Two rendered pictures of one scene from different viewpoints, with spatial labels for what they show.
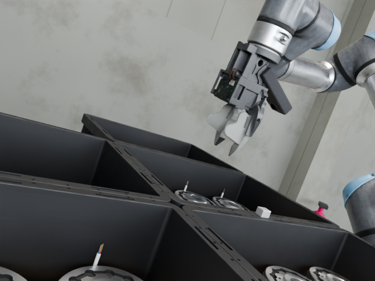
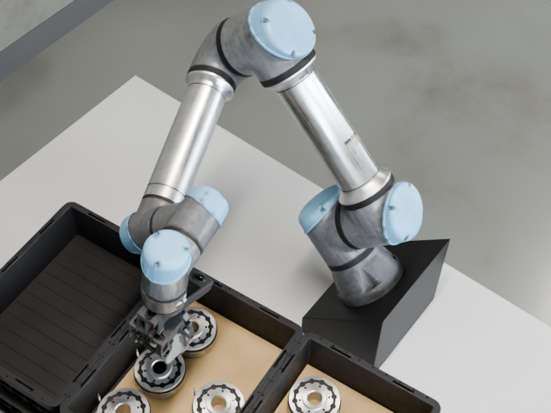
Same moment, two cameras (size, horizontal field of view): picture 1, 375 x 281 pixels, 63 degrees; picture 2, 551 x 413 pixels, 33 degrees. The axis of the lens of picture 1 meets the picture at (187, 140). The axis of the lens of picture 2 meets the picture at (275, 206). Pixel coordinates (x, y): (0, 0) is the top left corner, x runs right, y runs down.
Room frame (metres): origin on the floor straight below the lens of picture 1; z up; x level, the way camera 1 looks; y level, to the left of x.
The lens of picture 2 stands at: (-0.24, 0.13, 2.53)
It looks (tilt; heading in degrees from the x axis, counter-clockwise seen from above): 52 degrees down; 334
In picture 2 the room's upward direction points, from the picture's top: 2 degrees clockwise
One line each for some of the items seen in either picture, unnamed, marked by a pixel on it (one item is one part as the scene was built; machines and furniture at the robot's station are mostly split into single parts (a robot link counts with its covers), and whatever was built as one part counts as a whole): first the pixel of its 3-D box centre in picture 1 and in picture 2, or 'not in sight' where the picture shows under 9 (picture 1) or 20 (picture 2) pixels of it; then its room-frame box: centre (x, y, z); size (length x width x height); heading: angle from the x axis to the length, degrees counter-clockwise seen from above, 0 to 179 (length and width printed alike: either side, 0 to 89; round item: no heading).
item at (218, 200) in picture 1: (231, 206); (192, 329); (0.73, -0.16, 0.86); 0.10 x 0.10 x 0.01
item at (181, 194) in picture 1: (196, 200); (159, 369); (0.67, -0.06, 0.86); 0.10 x 0.10 x 0.01
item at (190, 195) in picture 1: (196, 198); (159, 367); (0.67, -0.06, 0.86); 0.05 x 0.05 x 0.01
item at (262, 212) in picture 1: (263, 212); not in sight; (0.46, -0.15, 0.94); 0.02 x 0.01 x 0.01; 123
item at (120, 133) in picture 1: (155, 163); (67, 312); (0.86, 0.06, 0.87); 0.40 x 0.30 x 0.11; 123
